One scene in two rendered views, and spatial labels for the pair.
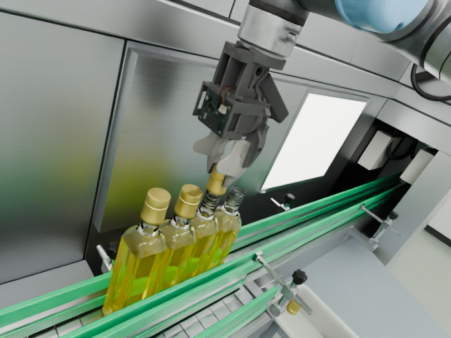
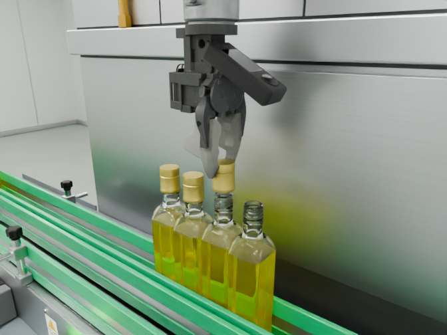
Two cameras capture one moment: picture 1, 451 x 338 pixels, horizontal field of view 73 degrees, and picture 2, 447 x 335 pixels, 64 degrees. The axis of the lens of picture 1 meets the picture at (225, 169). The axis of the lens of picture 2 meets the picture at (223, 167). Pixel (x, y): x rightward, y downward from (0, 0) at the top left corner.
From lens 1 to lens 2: 0.68 m
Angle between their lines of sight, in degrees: 82
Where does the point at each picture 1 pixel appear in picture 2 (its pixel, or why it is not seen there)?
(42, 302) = (142, 239)
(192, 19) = (247, 28)
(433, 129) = not seen: outside the picture
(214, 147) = (227, 139)
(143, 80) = not seen: hidden behind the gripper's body
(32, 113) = (177, 117)
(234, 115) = (176, 86)
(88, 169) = not seen: hidden behind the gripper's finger
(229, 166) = (193, 145)
